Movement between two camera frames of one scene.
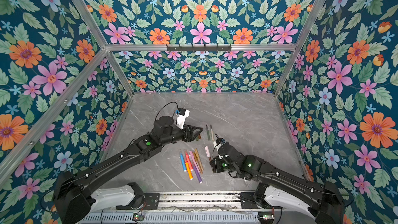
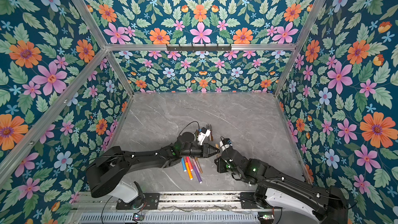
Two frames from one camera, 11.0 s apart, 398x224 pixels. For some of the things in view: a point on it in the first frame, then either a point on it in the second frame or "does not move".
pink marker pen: [194, 160] does not move
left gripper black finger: [190, 133] to [206, 150]
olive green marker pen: [212, 132] does not move
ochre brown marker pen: [197, 157] does not move
